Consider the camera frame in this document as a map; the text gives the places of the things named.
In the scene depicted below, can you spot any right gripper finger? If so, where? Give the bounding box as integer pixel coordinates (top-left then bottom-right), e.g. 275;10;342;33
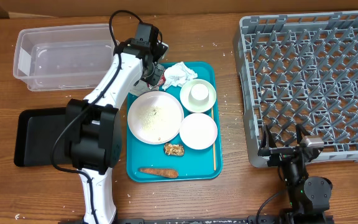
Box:
295;124;310;144
259;125;277;149

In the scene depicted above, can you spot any white tissue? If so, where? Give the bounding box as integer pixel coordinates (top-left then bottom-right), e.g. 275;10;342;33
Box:
129;80;152;96
162;62;198;90

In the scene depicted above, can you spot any small white cup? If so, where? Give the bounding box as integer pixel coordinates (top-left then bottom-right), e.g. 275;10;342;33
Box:
190;83;209;101

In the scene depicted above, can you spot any red snack wrapper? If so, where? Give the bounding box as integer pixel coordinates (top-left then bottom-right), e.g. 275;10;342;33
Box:
157;76;166;86

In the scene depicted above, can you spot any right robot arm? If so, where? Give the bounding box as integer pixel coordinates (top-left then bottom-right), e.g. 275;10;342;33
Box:
255;124;334;223

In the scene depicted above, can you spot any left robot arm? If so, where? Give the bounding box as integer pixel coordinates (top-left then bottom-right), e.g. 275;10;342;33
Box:
62;22;168;223

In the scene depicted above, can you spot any grey dishwasher rack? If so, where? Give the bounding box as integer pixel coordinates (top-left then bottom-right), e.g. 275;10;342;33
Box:
233;11;358;167

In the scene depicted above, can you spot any clear plastic waste bin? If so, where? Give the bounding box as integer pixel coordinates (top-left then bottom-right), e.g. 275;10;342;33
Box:
12;24;114;91

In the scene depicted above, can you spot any large white plate with rice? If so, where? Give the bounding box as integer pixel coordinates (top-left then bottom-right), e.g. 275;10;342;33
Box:
127;91;185;144

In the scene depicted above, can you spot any wooden chopstick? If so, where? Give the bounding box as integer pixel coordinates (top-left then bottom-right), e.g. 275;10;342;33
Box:
211;107;217;171

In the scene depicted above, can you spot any teal plastic serving tray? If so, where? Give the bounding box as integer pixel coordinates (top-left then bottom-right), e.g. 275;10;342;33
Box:
126;62;223;183

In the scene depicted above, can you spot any small white bowl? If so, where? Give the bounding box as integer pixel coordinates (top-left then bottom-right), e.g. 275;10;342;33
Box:
179;113;218;150

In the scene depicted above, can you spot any walnut food scrap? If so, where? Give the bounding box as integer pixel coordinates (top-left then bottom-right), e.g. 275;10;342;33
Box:
163;143;185;156

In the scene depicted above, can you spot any carrot piece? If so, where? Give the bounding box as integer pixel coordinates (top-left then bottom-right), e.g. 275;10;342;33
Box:
139;168;178;179

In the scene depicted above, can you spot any black plastic tray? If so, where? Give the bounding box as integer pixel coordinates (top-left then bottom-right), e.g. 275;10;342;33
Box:
14;107;65;167

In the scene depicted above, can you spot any brown cardboard backdrop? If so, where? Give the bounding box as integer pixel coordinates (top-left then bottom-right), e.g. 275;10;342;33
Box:
0;0;358;18

